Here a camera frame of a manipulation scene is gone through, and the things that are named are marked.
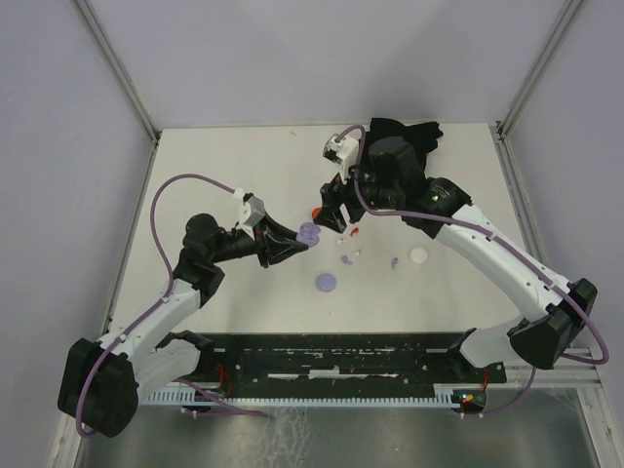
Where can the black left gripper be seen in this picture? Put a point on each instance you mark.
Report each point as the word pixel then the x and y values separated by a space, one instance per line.
pixel 269 245

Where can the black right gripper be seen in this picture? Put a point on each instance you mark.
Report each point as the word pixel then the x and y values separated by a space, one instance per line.
pixel 333 195

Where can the purple charging case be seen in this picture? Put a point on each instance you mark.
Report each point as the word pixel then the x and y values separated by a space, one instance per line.
pixel 308 234
pixel 326 282

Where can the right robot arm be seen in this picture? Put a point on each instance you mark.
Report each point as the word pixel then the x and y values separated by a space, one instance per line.
pixel 388 178

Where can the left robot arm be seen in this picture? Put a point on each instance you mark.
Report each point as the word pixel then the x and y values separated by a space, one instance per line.
pixel 105 380

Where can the white round charging case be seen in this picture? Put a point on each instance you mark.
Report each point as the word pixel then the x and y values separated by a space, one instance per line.
pixel 418 256

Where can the black cloth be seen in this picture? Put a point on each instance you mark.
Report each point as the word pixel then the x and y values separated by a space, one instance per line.
pixel 423 137

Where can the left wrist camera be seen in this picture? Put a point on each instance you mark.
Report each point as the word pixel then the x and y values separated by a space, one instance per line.
pixel 251 211

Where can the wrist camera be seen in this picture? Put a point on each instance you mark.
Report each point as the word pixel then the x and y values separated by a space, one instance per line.
pixel 251 211
pixel 344 153

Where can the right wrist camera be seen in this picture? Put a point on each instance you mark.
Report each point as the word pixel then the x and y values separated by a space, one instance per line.
pixel 344 153

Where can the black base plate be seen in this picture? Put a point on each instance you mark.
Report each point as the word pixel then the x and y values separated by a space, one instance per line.
pixel 415 357

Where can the aluminium frame rail right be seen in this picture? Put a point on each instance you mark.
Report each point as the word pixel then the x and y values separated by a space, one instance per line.
pixel 556 36

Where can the aluminium frame rail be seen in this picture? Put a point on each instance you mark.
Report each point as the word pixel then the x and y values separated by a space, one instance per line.
pixel 556 36
pixel 88 15

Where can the blue-white cable duct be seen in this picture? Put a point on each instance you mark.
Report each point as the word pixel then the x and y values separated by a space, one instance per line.
pixel 351 394

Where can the aluminium frame rail left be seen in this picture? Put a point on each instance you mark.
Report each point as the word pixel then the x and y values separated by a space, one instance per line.
pixel 88 15

